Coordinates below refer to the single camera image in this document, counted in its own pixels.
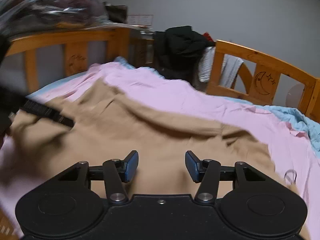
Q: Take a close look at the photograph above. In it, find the black clothes pile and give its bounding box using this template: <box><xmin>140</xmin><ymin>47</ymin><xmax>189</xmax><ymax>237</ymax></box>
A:
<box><xmin>153</xmin><ymin>25</ymin><xmax>215</xmax><ymax>83</ymax></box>

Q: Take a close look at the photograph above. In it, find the clear plastic storage bag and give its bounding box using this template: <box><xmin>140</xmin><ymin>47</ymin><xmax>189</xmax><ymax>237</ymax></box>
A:
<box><xmin>1</xmin><ymin>0</ymin><xmax>110</xmax><ymax>37</ymax></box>

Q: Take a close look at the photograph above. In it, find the white wall calendar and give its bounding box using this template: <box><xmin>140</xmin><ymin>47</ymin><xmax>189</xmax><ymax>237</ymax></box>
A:
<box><xmin>127</xmin><ymin>14</ymin><xmax>153</xmax><ymax>27</ymax></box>

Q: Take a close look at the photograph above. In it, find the red fabric item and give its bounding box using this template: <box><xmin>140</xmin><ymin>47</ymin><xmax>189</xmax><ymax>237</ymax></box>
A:
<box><xmin>203</xmin><ymin>32</ymin><xmax>214</xmax><ymax>42</ymax></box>

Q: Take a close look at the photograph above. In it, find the wooden bed frame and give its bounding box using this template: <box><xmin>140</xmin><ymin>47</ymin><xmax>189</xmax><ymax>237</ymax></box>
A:
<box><xmin>0</xmin><ymin>27</ymin><xmax>320</xmax><ymax>235</ymax></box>

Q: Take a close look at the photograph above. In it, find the pink bed sheet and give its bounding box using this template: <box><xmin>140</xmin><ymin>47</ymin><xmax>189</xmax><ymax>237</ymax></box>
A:
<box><xmin>0</xmin><ymin>61</ymin><xmax>320</xmax><ymax>240</ymax></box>

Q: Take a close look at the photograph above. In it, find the dark elastic cord loop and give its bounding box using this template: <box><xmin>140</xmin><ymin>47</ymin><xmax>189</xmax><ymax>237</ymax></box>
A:
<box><xmin>284</xmin><ymin>169</ymin><xmax>298</xmax><ymax>187</ymax></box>

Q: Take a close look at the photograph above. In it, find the grey white striped towel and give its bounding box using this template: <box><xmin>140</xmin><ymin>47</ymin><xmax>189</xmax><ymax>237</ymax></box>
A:
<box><xmin>197</xmin><ymin>47</ymin><xmax>244</xmax><ymax>88</ymax></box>

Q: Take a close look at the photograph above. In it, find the light blue blanket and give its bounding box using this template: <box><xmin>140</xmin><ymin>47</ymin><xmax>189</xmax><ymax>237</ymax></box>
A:
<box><xmin>29</xmin><ymin>58</ymin><xmax>319</xmax><ymax>157</ymax></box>

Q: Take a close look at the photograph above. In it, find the tan khaki garment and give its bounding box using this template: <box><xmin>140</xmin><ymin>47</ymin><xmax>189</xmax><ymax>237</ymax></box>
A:
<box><xmin>10</xmin><ymin>77</ymin><xmax>311</xmax><ymax>240</ymax></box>

